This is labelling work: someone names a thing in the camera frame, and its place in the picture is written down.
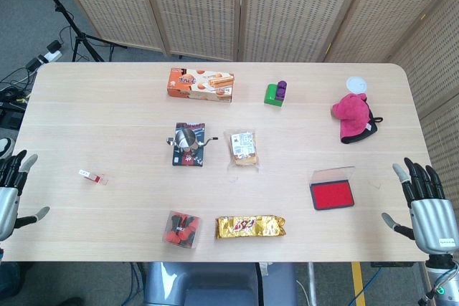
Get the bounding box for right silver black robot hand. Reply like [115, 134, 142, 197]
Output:
[381, 157, 459, 255]

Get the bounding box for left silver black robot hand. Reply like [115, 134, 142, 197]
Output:
[0, 150, 51, 242]

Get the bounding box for small red white box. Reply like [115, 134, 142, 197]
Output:
[78, 168, 108, 186]

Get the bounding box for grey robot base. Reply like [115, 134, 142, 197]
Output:
[143, 262, 298, 306]

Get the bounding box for white sneaker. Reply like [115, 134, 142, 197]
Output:
[0, 137, 14, 158]

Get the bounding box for red ink pad clear lid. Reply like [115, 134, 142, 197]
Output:
[308, 166, 356, 211]

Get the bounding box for pink black cloth mitt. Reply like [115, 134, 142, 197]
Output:
[330, 92, 384, 145]

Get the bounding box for metal table leg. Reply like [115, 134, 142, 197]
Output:
[306, 262, 318, 306]

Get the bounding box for white power strip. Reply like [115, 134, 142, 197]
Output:
[25, 40, 62, 70]

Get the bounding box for white round lid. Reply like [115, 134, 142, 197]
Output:
[346, 75, 369, 94]

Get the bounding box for clear box orange black caps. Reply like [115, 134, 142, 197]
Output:
[164, 209, 202, 249]

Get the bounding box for gold foil biscuit packet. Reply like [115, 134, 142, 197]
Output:
[214, 214, 287, 240]

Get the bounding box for dark patterned flat box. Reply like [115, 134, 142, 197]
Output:
[171, 122, 207, 168]

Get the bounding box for black tripod stand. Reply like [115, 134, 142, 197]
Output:
[27, 0, 127, 62]

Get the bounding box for steel gooseneck pitcher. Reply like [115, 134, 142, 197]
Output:
[166, 130, 219, 153]

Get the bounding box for purple toy block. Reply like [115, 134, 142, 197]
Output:
[275, 80, 289, 101]

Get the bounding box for wrapped sliced cake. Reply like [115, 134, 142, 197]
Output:
[224, 128, 260, 172]

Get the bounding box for green toy block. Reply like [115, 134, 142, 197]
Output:
[264, 83, 284, 107]

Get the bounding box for orange biscuit roll box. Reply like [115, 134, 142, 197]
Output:
[166, 67, 236, 104]

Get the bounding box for rattan folding screen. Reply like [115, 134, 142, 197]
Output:
[49, 0, 459, 306]

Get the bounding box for blue cable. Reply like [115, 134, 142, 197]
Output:
[364, 264, 383, 300]

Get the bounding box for black floor cable bundle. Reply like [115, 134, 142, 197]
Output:
[0, 65, 37, 110]

